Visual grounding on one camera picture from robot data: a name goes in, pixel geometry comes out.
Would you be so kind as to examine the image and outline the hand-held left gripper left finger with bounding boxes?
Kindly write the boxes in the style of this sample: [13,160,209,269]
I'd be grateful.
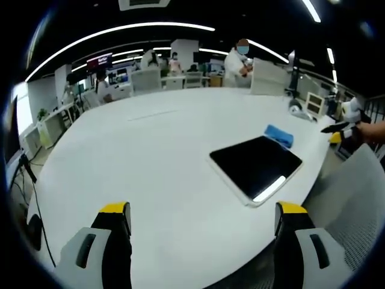
[55,201,133,289]

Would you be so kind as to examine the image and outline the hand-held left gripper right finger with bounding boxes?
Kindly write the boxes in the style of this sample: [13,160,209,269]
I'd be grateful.
[273,200,353,289]

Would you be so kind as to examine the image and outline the red display screen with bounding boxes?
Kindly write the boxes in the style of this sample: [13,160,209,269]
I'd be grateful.
[86,52,113,73]

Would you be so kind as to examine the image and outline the dark computer monitor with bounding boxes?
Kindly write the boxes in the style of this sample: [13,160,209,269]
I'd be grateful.
[2,95,22,187]

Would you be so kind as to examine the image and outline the black monitor on stand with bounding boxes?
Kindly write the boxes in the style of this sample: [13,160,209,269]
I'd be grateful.
[283,49,301,99]

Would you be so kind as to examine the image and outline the white shelf unit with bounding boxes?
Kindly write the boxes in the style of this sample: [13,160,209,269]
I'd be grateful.
[37,111,69,149]

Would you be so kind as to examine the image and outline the black cable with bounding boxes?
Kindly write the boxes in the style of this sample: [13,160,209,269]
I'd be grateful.
[17,156,57,268]

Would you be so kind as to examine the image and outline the white device on table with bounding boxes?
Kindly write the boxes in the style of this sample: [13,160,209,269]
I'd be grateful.
[288,98,313,120]

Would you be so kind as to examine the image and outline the white storage cabinet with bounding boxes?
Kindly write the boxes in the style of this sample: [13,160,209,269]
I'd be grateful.
[304,91,327,116]

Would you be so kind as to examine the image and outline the grey mesh office chair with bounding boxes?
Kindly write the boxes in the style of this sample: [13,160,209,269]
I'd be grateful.
[300,143,385,272]

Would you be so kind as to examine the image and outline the person's right hand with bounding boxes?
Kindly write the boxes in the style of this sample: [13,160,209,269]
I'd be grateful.
[358,120,385,145]

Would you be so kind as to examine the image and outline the white mesh office chair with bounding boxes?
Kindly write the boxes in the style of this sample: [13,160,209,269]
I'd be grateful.
[131,69,163,96]
[250,57,291,96]
[183,71,203,89]

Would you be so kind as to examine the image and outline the blue cleaning cloth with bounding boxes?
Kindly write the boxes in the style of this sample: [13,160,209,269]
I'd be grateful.
[263,123,294,149]

